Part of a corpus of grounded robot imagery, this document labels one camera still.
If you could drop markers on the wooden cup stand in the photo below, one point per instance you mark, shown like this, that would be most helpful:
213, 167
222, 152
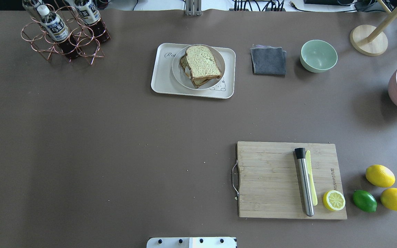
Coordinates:
370, 40

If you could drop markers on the copper wire bottle rack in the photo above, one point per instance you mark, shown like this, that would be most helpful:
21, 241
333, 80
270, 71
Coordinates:
75, 29

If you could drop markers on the half lemon slice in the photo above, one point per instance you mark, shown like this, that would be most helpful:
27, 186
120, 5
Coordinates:
334, 200

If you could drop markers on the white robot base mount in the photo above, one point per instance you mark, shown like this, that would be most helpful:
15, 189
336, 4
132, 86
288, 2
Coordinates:
192, 242

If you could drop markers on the cream rabbit tray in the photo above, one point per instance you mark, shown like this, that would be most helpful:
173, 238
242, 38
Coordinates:
164, 82

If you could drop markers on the green lime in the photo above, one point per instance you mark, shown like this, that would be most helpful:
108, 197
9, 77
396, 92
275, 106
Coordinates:
364, 201

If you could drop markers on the bread slice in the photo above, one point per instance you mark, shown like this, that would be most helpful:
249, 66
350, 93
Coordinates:
200, 70
196, 51

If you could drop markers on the steel muddler black tip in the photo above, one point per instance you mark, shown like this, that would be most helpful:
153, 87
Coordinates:
304, 181

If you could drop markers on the grey folded cloth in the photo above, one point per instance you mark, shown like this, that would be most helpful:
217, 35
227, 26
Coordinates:
268, 60

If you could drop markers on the green bowl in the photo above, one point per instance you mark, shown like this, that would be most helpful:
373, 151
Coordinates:
318, 56

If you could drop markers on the yellow plastic knife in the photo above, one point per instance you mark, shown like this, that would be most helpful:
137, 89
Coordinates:
311, 178

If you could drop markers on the tea bottle top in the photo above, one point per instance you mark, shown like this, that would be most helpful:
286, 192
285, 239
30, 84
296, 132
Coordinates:
91, 17

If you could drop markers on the white round plate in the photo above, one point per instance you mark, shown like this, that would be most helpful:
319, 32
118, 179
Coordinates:
181, 77

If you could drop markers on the wooden cutting board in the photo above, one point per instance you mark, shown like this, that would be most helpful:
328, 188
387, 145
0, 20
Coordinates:
268, 184

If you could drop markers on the yellow lemon upper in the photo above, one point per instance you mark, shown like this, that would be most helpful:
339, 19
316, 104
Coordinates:
380, 176

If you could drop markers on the tea bottle lower left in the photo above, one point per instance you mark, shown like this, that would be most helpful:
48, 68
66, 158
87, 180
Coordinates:
58, 31

